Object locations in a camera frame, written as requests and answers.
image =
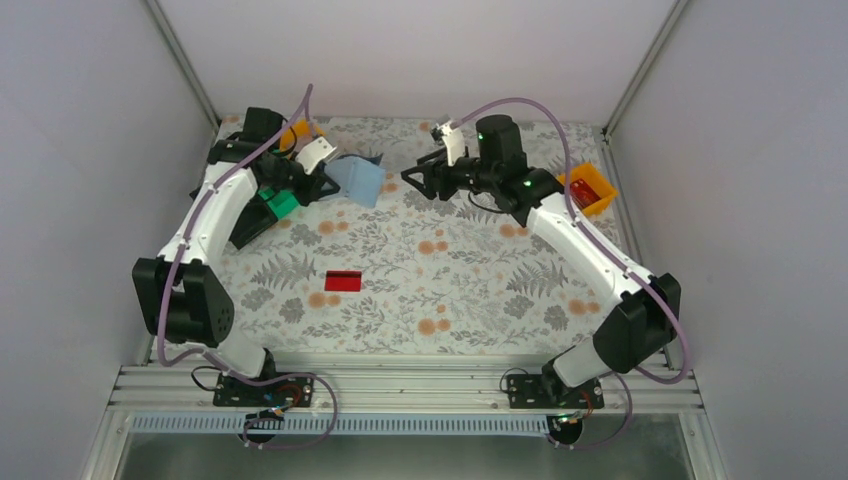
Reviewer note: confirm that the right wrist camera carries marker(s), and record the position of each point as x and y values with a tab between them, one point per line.
445	133

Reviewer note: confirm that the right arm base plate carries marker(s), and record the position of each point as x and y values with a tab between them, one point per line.
537	391

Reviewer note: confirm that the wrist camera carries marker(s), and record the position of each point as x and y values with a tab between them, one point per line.
314	153
445	133

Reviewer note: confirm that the orange plastic bin left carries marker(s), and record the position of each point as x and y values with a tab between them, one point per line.
300	133

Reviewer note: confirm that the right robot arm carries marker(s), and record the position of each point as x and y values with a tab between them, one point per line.
641	308

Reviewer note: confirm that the aluminium rail frame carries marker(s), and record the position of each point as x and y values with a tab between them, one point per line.
397	383

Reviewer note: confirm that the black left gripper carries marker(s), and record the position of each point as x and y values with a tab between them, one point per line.
308	183

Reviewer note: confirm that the orange plastic bin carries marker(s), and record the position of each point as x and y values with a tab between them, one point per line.
597	181
300	133

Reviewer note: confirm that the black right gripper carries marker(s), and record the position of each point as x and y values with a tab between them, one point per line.
442	176

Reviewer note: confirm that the green plastic bin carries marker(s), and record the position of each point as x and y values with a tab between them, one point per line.
280	202

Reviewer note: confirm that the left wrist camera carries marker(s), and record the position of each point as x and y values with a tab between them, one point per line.
314	153

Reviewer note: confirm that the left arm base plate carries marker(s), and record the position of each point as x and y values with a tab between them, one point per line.
295	392

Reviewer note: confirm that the blue leather card holder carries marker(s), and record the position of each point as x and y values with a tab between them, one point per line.
360	178

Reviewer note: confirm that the orange plastic bin right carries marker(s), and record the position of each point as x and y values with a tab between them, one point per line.
597	181

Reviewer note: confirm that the red card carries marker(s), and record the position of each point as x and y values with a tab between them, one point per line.
583	194
343	281

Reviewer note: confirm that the black plastic bin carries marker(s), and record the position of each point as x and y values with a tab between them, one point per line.
255	218

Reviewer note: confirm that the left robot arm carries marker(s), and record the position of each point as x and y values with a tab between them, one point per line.
184	304

